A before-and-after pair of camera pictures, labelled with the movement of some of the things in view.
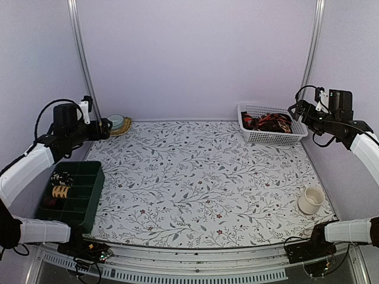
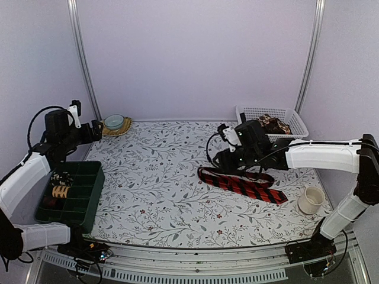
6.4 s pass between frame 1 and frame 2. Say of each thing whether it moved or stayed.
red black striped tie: moved
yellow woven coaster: stayed
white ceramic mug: stayed
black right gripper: moved
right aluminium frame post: stayed
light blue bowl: stayed
